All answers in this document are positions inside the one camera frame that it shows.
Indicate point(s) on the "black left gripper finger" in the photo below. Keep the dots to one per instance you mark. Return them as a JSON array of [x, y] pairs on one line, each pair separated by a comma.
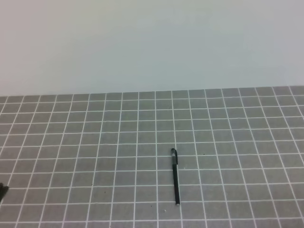
[[3, 191]]

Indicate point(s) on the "black pen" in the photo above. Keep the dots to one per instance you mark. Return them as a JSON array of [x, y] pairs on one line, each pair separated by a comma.
[[176, 184]]

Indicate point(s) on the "black pen cap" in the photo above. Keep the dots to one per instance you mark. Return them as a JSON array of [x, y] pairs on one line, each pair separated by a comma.
[[174, 156]]

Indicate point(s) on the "grey grid tablecloth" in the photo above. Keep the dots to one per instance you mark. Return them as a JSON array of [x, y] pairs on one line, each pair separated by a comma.
[[104, 160]]

